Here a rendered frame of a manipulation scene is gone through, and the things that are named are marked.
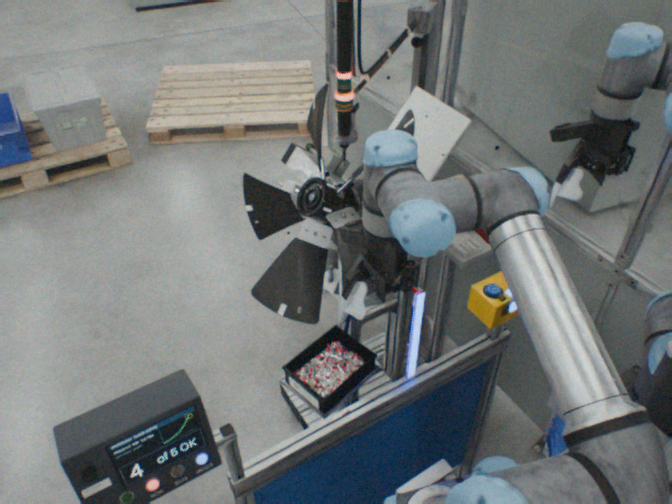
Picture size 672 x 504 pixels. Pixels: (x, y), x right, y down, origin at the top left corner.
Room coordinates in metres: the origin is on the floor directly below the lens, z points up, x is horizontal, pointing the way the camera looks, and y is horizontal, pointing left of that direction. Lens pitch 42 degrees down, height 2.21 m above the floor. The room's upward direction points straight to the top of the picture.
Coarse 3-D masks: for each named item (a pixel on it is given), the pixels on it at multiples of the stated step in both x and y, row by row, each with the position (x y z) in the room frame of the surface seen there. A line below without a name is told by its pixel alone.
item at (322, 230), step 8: (304, 224) 1.34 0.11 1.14; (312, 224) 1.34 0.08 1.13; (320, 224) 1.34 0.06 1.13; (304, 232) 1.32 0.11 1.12; (312, 232) 1.33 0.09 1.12; (320, 232) 1.33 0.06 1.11; (328, 232) 1.33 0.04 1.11; (312, 240) 1.31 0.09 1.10; (320, 240) 1.31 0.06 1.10; (328, 240) 1.31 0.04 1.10
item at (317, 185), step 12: (312, 180) 1.39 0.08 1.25; (324, 180) 1.38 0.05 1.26; (300, 192) 1.39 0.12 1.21; (312, 192) 1.37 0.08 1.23; (324, 192) 1.33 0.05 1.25; (336, 192) 1.36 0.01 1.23; (348, 192) 1.41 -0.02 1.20; (300, 204) 1.36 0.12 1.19; (312, 204) 1.33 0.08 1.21; (324, 204) 1.31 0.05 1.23; (336, 204) 1.34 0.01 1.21; (348, 204) 1.38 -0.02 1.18; (312, 216) 1.31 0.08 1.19; (324, 216) 1.31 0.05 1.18
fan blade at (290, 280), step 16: (304, 240) 1.31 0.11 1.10; (288, 256) 1.28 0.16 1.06; (304, 256) 1.28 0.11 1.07; (320, 256) 1.28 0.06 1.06; (272, 272) 1.26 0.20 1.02; (288, 272) 1.25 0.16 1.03; (304, 272) 1.25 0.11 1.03; (320, 272) 1.25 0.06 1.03; (256, 288) 1.24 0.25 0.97; (272, 288) 1.23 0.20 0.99; (288, 288) 1.22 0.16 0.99; (304, 288) 1.22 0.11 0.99; (320, 288) 1.22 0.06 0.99; (272, 304) 1.20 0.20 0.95; (288, 304) 1.19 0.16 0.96; (304, 304) 1.19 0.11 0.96; (320, 304) 1.18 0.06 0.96; (304, 320) 1.15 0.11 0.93
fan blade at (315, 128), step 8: (320, 96) 1.63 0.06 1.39; (312, 104) 1.69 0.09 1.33; (320, 104) 1.61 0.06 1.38; (312, 112) 1.67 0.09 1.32; (320, 112) 1.58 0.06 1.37; (312, 120) 1.66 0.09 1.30; (320, 120) 1.56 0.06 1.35; (312, 128) 1.65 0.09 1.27; (320, 128) 1.54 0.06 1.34; (312, 136) 1.65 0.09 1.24; (320, 136) 1.52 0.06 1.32; (320, 144) 1.50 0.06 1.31; (320, 152) 1.48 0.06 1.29; (320, 168) 1.50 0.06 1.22
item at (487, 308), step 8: (488, 280) 1.17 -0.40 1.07; (496, 280) 1.17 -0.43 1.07; (504, 280) 1.17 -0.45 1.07; (472, 288) 1.14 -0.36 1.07; (480, 288) 1.14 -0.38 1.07; (504, 288) 1.14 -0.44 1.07; (472, 296) 1.14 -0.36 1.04; (480, 296) 1.12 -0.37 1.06; (488, 296) 1.11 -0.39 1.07; (504, 296) 1.11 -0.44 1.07; (512, 296) 1.11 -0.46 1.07; (472, 304) 1.13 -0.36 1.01; (480, 304) 1.11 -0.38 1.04; (488, 304) 1.09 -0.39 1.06; (496, 304) 1.08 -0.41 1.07; (504, 304) 1.08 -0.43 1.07; (472, 312) 1.13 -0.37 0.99; (480, 312) 1.11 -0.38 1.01; (488, 312) 1.08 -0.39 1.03; (496, 312) 1.07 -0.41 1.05; (512, 312) 1.10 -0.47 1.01; (488, 320) 1.08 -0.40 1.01; (496, 320) 1.07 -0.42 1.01; (504, 320) 1.09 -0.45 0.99
